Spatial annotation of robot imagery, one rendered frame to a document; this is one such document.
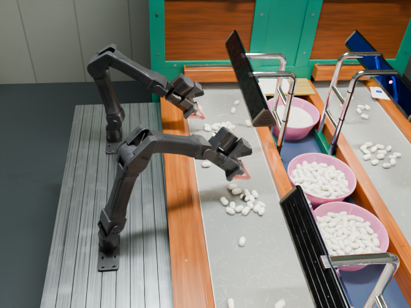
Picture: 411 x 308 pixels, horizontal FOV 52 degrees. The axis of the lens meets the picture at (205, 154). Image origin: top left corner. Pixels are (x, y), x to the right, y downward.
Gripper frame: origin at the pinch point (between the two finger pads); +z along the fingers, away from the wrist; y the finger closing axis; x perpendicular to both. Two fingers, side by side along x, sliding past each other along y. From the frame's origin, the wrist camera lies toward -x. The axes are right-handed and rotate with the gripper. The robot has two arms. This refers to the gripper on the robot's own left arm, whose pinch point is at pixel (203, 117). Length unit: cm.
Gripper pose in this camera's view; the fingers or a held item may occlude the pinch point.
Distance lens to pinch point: 182.6
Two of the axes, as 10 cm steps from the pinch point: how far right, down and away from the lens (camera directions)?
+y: -1.1, -6.4, 7.6
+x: -6.8, 6.1, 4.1
